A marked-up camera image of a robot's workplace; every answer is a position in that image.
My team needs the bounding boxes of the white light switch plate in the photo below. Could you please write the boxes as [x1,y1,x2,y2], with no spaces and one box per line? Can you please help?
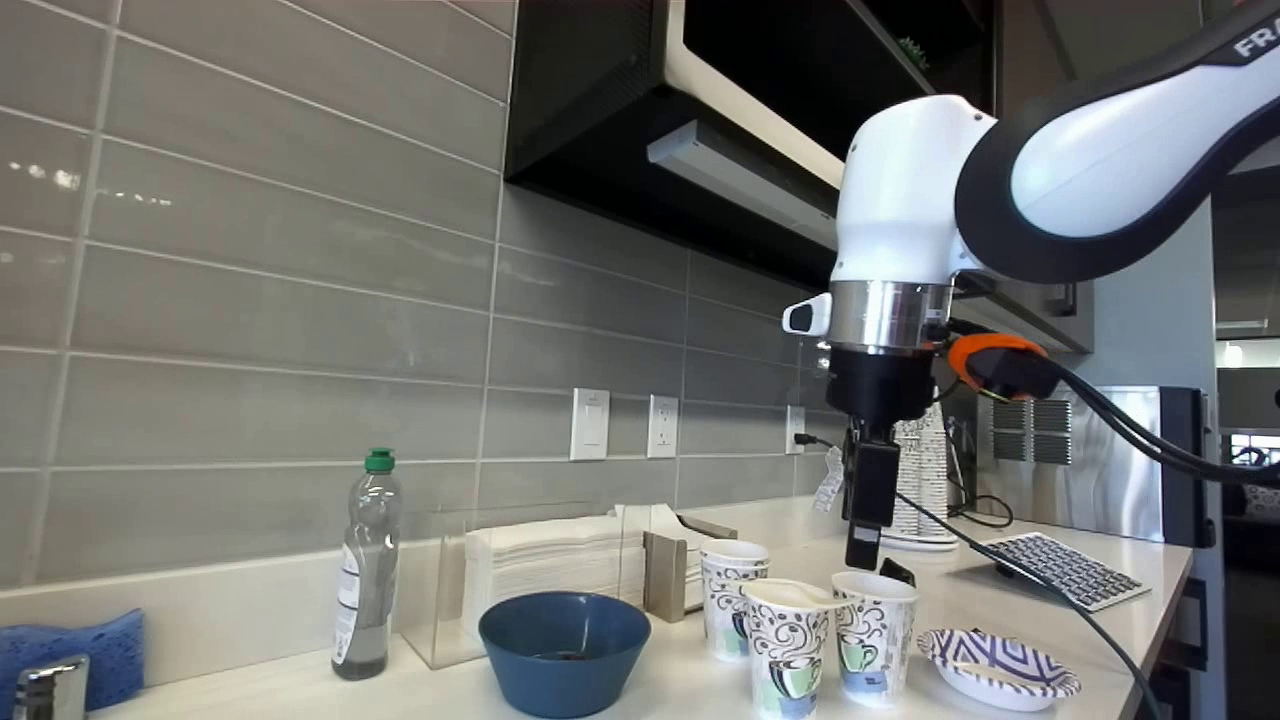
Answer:
[569,383,618,465]

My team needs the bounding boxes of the patterned paper cup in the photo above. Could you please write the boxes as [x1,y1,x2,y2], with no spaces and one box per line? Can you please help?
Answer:
[827,570,924,708]
[739,575,839,720]
[696,538,775,663]

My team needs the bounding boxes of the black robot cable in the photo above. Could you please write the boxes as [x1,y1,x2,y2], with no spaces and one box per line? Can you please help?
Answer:
[894,356,1280,720]

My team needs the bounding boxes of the white paper towel roll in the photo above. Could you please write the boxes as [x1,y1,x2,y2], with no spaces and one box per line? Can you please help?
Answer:
[894,395,957,540]

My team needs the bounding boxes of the computer keyboard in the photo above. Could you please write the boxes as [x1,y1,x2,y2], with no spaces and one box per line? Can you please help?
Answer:
[982,528,1154,620]

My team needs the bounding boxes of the blue patterned paper plate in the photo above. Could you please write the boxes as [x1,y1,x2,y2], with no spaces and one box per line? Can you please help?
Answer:
[918,624,1083,718]

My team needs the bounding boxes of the gray napkin holder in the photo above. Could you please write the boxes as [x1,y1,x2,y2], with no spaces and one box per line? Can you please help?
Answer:
[639,511,739,629]

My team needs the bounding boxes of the under cabinet light strip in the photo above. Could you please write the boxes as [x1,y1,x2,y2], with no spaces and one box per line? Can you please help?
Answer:
[643,116,856,254]

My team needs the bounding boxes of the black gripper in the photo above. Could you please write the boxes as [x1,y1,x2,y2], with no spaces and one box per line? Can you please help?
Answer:
[821,349,942,575]

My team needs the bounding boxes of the chrome sink fitting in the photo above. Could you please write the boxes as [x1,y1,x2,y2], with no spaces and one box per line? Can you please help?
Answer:
[7,648,97,720]

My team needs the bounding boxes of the blue sponge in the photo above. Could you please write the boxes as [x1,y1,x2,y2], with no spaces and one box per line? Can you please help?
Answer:
[0,606,154,718]

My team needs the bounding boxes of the white napkin stack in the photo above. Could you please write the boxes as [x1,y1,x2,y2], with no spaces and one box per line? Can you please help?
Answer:
[618,502,726,546]

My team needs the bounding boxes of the dark upper cabinet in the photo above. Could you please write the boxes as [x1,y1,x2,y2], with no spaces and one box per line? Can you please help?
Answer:
[500,0,998,309]

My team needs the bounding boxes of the clear dish soap bottle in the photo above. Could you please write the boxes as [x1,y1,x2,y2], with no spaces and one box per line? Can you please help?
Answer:
[329,444,404,684]

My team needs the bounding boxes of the clear acrylic box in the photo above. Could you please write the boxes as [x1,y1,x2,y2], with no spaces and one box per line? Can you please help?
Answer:
[397,507,649,674]

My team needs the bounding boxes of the blue bowl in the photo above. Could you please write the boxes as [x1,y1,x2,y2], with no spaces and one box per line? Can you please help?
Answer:
[476,587,655,720]

